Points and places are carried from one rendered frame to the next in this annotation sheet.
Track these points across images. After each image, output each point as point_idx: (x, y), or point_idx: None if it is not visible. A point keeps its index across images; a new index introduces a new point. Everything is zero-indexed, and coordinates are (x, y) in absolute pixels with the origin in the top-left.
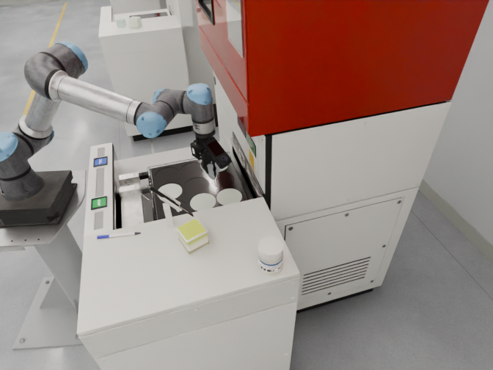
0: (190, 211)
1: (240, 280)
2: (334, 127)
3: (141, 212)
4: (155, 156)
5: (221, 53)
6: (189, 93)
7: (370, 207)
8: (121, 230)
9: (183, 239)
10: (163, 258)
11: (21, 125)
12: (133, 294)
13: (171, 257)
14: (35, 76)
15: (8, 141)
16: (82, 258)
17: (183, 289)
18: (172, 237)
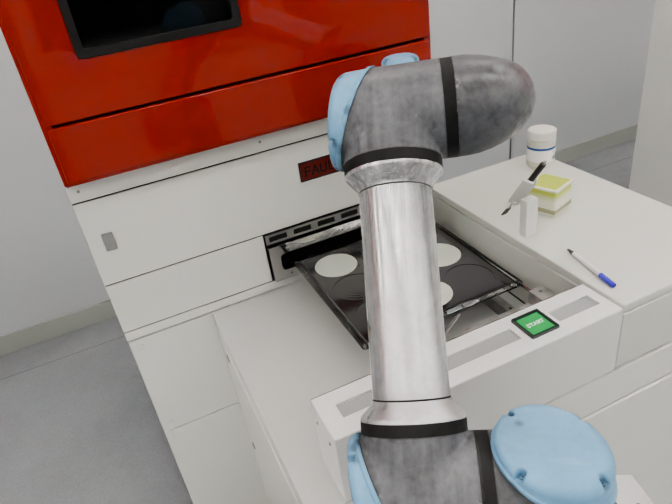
0: (465, 260)
1: (574, 173)
2: None
3: (489, 320)
4: (273, 402)
5: (294, 49)
6: (416, 60)
7: None
8: (577, 271)
9: (567, 187)
10: (591, 221)
11: (454, 412)
12: (665, 224)
13: (584, 217)
14: (525, 71)
15: (540, 410)
16: (664, 286)
17: (621, 198)
18: (551, 225)
